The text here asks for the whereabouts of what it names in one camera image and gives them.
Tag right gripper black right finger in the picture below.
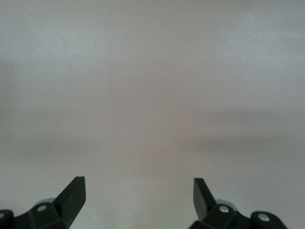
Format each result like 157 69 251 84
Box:
188 177 289 229

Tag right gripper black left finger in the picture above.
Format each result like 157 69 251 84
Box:
0 176 86 229

